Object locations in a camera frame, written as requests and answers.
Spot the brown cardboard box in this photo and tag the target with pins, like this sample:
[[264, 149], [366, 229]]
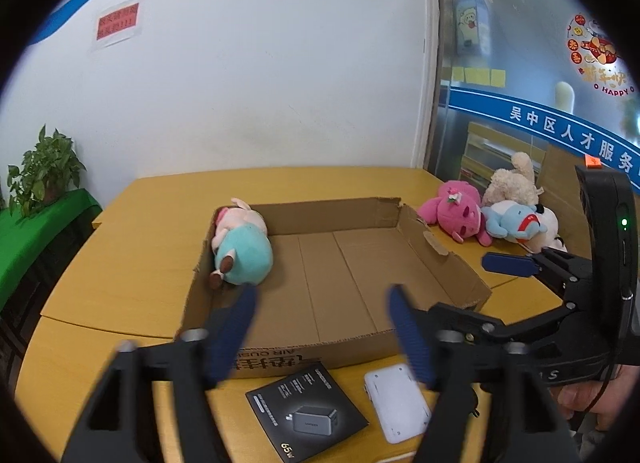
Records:
[[325, 283]]

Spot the green table cloth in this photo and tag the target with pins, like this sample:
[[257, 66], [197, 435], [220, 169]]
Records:
[[30, 238]]

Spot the beige plush toy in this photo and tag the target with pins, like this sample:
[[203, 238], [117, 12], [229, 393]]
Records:
[[510, 183]]

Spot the pink and teal pig plush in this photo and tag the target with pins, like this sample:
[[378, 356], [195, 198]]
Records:
[[245, 253]]

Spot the person's right hand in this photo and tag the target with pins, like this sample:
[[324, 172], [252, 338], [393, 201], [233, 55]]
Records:
[[575, 399]]

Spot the blue elephant plush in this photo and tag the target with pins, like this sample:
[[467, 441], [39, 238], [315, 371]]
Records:
[[505, 221]]

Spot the white dog plush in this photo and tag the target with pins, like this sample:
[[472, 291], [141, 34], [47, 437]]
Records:
[[548, 224]]

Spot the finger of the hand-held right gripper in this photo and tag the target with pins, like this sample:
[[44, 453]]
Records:
[[507, 264], [465, 315]]

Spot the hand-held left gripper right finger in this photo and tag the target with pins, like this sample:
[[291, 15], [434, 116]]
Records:
[[411, 340]]

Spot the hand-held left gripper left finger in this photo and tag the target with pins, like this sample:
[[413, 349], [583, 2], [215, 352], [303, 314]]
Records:
[[234, 335]]

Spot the wooden desktop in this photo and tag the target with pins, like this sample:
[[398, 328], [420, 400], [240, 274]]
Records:
[[150, 203]]

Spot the black charger box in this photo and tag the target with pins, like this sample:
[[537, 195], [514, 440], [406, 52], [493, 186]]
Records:
[[305, 413]]

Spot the yellow shelf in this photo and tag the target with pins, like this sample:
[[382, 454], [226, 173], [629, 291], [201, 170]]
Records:
[[500, 148]]

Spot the red wall notice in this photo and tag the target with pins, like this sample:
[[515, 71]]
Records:
[[117, 22]]

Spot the blue window banner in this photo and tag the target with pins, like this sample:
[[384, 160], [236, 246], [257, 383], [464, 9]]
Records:
[[540, 123]]

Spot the white rounded object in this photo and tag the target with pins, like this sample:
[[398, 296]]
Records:
[[563, 95]]

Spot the brown wooden panel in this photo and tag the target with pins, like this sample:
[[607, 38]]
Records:
[[560, 183]]

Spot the pink plush toy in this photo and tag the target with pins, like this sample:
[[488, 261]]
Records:
[[450, 210]]

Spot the milk carton cartoon sticker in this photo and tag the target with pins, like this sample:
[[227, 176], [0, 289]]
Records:
[[472, 20]]

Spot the red festive window sticker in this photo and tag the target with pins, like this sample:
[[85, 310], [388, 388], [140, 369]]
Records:
[[597, 50]]

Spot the potted green plant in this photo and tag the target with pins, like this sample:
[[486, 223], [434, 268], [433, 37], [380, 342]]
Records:
[[47, 163]]

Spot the white power bank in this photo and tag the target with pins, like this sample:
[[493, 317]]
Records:
[[395, 405]]

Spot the yellow sticky note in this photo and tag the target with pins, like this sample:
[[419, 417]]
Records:
[[498, 78], [458, 74], [477, 75]]

